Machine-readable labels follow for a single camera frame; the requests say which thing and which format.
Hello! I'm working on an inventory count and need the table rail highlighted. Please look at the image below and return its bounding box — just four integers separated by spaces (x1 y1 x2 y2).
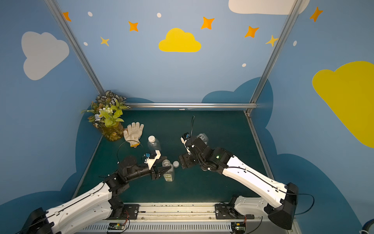
72 136 103 199
244 109 274 179

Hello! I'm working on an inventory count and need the aluminium frame post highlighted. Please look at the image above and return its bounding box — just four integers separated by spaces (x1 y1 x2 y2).
44 0 105 95
250 0 303 105

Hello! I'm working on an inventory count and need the square clear plastic bottle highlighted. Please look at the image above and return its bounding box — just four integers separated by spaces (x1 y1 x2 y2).
198 133 208 145

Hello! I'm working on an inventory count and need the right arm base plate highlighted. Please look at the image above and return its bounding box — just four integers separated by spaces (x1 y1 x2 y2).
214 202 255 220

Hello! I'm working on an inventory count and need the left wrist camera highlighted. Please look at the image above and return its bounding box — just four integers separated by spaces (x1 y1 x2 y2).
144 150 161 170

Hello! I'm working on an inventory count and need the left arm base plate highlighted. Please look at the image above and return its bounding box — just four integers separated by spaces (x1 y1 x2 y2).
107 204 140 220

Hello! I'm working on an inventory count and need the white knitted work glove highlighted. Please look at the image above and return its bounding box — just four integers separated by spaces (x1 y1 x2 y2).
123 122 144 148

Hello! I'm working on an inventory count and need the right circuit board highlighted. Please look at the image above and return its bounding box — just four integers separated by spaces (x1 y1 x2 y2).
230 222 246 234

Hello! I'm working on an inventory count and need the left side table rail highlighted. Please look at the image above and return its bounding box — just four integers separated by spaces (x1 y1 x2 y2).
72 136 103 199

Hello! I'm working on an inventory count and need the circuit board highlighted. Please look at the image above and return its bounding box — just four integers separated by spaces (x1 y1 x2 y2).
230 222 246 234
107 223 126 233

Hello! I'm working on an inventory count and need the tall clear labelled bottle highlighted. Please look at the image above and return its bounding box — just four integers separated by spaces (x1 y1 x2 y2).
162 160 175 182

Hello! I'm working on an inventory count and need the aluminium back rail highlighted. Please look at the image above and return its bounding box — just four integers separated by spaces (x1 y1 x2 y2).
126 102 257 109

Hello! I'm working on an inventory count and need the left circuit board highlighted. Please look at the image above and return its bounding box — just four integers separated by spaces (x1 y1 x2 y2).
107 223 126 233

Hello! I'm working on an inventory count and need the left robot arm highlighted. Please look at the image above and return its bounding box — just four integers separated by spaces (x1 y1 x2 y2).
19 156 170 234

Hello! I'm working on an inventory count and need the right side table rail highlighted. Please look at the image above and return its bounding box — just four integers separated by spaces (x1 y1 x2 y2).
244 109 274 179

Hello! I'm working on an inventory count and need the right aluminium frame post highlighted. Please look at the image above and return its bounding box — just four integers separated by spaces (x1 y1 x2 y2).
250 0 303 105

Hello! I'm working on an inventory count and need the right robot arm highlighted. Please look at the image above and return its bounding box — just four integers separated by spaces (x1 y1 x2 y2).
179 133 299 230

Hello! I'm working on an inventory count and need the left aluminium frame post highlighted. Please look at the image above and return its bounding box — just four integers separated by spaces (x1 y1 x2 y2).
44 0 105 95

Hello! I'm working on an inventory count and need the round clear plastic bottle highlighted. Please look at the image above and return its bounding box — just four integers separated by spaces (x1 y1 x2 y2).
148 138 161 155

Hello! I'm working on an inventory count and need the artificial potted plant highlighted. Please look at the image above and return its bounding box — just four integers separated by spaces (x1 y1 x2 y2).
81 90 131 141

